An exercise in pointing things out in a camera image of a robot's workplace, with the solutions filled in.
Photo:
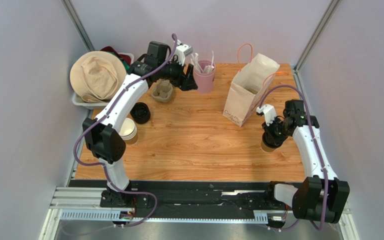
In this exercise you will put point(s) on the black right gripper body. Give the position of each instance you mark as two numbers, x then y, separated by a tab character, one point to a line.
271	137

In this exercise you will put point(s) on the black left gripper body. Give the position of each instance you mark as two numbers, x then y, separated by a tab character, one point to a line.
174	72

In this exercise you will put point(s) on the black plastic cup lid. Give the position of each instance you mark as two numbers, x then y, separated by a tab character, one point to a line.
268	143

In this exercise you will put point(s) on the brown paper cup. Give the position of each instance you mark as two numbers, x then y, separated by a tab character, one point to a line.
266	148

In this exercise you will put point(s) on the white paper takeout bag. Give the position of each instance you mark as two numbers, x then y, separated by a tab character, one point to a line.
259	73

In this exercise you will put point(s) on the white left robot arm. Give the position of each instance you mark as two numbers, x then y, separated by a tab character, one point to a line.
160	62

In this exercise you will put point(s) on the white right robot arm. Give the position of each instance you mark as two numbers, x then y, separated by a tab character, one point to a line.
321	196

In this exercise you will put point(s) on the pink straw holder cup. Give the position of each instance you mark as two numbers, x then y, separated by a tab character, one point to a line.
204	81

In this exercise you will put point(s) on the wrapped white straw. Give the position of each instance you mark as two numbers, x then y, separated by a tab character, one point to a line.
207	69
195	62
212	60

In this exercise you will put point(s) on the stack of black lids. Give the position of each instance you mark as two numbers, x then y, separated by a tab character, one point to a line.
140	113

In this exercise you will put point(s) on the green cloth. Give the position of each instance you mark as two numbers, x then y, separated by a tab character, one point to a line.
125	59

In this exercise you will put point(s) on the stack of brown paper cups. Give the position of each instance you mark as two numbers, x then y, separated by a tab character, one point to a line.
128	131

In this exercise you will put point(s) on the dark red cloth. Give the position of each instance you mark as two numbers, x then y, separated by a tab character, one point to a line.
109	48

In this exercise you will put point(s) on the beige bucket hat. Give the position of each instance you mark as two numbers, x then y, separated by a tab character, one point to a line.
97	76

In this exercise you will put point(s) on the white plastic basket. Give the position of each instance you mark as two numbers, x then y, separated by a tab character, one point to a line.
82	100

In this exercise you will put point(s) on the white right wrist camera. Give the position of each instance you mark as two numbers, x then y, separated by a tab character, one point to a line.
269	113

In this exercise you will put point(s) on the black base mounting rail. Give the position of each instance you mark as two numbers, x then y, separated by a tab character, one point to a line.
190	200

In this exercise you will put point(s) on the aluminium frame post right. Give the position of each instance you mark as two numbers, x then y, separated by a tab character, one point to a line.
317	33

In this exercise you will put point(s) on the aluminium frame post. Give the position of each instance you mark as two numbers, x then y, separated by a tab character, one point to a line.
76	20
317	33

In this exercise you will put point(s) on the aluminium frame post left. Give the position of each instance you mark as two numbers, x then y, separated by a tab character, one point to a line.
76	20

